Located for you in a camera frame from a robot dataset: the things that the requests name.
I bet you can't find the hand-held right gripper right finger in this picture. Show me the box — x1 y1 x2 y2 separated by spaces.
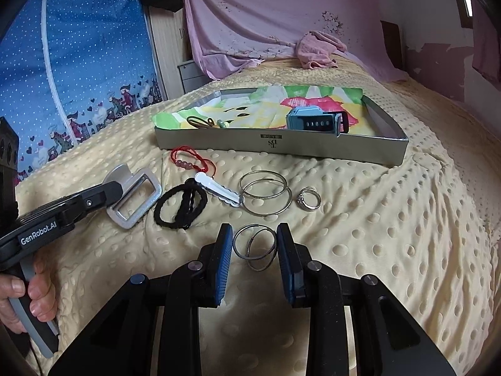
276 222 455 376

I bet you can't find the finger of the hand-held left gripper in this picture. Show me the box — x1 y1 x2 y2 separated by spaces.
19 180 126 224

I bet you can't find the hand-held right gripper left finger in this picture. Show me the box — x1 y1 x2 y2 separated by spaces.
49 223 235 376

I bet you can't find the small silver hoop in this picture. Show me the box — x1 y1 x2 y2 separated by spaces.
233 224 275 260
247 227 278 272

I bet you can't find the silver metal buckle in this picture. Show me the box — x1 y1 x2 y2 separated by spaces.
106 163 163 230

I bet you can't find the black hair tie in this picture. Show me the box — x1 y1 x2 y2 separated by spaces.
154 185 211 228
173 178 198 230

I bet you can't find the large silver hoop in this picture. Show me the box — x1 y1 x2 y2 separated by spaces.
240 170 288 200
240 179 293 216

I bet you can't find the white hair clip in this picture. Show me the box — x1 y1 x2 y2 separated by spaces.
194 172 241 207

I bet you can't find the silver finger ring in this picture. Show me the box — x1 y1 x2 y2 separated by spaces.
298 188 322 212

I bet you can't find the red string bead bracelet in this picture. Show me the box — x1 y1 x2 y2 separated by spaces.
171 146 218 176

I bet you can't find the grey shallow box tray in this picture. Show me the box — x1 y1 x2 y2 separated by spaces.
154 85 410 166

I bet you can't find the person's left hand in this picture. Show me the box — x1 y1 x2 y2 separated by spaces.
0 260 58 335

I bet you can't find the yellow dotted blanket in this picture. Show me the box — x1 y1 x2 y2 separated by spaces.
16 53 501 376

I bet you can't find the blue dotted printed curtain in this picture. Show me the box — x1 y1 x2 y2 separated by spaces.
0 0 164 189

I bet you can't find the grey drawer cabinet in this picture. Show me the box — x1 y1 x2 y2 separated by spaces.
178 60 214 95

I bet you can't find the blue combination padlock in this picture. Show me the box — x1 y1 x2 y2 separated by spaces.
286 107 350 138

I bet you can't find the colourful printed cloth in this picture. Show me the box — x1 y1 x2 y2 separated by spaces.
152 85 366 131

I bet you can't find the wooden wardrobe panel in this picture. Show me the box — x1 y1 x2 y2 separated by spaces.
141 0 196 100

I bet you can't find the pink towel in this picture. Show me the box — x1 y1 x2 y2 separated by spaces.
295 30 349 70

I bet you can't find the pink bed sheet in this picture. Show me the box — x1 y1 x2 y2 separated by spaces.
182 0 408 83

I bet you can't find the brown wooden board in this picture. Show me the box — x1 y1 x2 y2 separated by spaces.
380 20 404 70

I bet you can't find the pink window curtain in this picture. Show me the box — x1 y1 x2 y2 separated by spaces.
472 0 501 87

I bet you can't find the black cable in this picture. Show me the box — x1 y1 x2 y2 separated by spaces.
21 333 44 376

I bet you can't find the brown looped hair tie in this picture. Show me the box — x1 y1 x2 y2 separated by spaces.
187 115 215 130

